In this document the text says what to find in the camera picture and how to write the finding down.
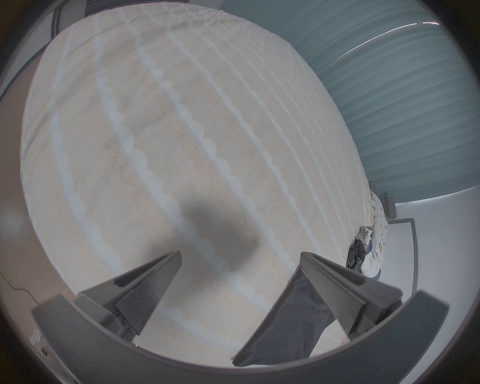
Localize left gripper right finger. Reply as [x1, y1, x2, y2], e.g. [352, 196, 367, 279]
[295, 251, 404, 340]

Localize blue-green curtain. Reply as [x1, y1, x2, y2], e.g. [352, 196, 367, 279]
[221, 0, 441, 74]
[317, 23, 479, 203]

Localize bed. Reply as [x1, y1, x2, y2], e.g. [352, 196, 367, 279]
[19, 0, 418, 366]

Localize black satin garment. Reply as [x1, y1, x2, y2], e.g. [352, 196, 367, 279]
[346, 240, 367, 271]

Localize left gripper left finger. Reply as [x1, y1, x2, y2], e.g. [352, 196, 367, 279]
[76, 250, 183, 340]

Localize pile of clothes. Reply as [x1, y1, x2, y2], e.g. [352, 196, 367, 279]
[355, 225, 376, 259]

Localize black T-shirt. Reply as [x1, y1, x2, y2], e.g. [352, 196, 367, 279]
[232, 264, 337, 368]

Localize white printed pillow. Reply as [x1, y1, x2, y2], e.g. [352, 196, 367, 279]
[369, 189, 389, 281]

